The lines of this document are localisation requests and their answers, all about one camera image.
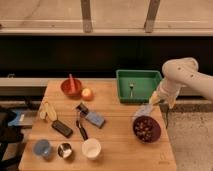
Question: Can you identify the banana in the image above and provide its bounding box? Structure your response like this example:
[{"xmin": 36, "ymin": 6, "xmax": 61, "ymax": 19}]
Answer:
[{"xmin": 39, "ymin": 101, "xmax": 58, "ymax": 122}]

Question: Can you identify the blue plastic cup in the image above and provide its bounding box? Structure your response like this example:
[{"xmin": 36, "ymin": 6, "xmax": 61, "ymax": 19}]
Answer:
[{"xmin": 33, "ymin": 139, "xmax": 51, "ymax": 159}]

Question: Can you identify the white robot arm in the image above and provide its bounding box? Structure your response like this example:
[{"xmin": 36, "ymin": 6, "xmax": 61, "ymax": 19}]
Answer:
[{"xmin": 149, "ymin": 57, "xmax": 213, "ymax": 109}]

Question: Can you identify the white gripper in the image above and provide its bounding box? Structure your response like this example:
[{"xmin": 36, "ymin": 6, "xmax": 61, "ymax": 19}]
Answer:
[{"xmin": 149, "ymin": 80, "xmax": 181, "ymax": 109}]

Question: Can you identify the red utensil in bowl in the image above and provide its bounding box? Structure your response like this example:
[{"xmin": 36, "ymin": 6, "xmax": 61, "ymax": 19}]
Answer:
[{"xmin": 69, "ymin": 74, "xmax": 76, "ymax": 94}]

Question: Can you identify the white cup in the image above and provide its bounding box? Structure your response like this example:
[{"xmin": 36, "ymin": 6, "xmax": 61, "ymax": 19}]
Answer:
[{"xmin": 82, "ymin": 138, "xmax": 102, "ymax": 160}]

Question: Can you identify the black rectangular block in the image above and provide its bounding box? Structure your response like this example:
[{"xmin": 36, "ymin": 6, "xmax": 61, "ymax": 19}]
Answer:
[{"xmin": 52, "ymin": 120, "xmax": 73, "ymax": 138}]

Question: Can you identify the blue sponge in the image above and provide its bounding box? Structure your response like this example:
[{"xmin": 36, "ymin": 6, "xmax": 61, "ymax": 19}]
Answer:
[{"xmin": 85, "ymin": 111, "xmax": 105, "ymax": 128}]

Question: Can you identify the green plastic tray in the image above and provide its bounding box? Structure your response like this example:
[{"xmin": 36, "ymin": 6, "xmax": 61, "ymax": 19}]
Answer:
[{"xmin": 116, "ymin": 69, "xmax": 162, "ymax": 103}]

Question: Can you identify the black handled tool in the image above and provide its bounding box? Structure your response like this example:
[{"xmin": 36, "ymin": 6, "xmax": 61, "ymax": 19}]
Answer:
[{"xmin": 76, "ymin": 103, "xmax": 88, "ymax": 140}]

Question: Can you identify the dark red bowl of grapes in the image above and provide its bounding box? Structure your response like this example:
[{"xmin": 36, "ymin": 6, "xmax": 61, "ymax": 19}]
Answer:
[{"xmin": 133, "ymin": 116, "xmax": 161, "ymax": 143}]

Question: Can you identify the black chair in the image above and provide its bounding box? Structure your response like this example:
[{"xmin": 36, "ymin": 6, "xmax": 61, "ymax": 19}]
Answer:
[{"xmin": 0, "ymin": 106, "xmax": 24, "ymax": 171}]

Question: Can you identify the small metal cup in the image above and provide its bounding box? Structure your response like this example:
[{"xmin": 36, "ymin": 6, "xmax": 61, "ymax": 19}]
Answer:
[{"xmin": 57, "ymin": 143, "xmax": 73, "ymax": 159}]

